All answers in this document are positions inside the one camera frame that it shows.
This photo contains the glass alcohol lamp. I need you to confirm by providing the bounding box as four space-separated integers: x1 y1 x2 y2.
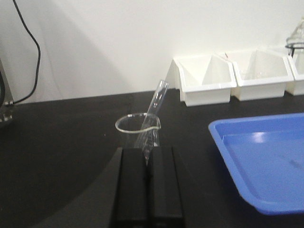
285 16 304 62

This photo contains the white bin right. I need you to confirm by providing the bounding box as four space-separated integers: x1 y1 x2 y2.
272 47 304 95

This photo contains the clear glass beaker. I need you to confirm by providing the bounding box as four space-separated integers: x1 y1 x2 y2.
115 113 161 152

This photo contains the black wire tripod stand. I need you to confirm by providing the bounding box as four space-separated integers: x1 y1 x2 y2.
285 42 304 57

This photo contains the white bin left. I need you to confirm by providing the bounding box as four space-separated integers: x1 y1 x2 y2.
167 54 237 107

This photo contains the blue plastic tray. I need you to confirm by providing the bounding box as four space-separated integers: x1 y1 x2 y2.
209 113 304 215

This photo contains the white bin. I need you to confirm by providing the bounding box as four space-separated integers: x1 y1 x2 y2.
221 49 294 101
167 54 237 107
272 47 304 95

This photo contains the black power cable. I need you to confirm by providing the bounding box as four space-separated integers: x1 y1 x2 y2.
9 0 41 105

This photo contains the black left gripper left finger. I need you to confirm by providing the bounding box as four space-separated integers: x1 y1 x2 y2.
111 148 147 228

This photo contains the clear glass test tube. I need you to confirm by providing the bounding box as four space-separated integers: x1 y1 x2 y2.
134 80 169 164

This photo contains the metal equipment on counter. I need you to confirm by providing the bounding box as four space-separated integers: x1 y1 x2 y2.
0 61 14 128

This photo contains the white bin middle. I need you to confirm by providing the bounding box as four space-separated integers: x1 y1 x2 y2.
221 49 294 101

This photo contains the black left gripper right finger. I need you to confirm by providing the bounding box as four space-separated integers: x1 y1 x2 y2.
148 147 184 228

